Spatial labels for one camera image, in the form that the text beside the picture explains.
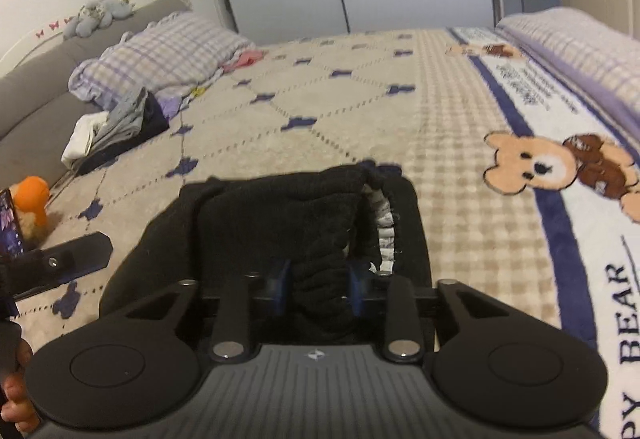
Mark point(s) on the grey headboard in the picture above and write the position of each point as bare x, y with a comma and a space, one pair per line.
30, 104

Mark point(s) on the purple plaid pillow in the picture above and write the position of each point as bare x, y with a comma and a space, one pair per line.
165, 49

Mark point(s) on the black pants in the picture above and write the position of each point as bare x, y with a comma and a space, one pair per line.
250, 219

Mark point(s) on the person's left hand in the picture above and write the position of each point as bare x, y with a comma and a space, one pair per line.
12, 401

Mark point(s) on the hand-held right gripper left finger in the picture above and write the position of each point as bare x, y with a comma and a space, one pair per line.
282, 284

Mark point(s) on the purple cloth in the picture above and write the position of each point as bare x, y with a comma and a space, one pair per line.
170, 106

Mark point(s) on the navy folded garment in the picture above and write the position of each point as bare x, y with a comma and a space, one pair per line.
152, 119

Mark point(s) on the pink cloth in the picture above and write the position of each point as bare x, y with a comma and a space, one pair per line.
245, 60

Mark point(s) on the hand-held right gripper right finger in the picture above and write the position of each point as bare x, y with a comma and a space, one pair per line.
356, 289

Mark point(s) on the orange toy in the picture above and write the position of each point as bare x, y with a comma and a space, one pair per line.
32, 199

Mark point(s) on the light grey knit garment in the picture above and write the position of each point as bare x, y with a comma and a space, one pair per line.
125, 119

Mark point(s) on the purple plaid quilt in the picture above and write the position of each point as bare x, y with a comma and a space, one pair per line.
575, 39

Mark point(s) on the blue plush toy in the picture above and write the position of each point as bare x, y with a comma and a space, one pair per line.
95, 14

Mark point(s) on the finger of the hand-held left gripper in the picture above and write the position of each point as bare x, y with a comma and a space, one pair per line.
80, 251

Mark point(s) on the white folded garment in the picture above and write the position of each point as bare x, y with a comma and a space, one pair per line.
82, 136

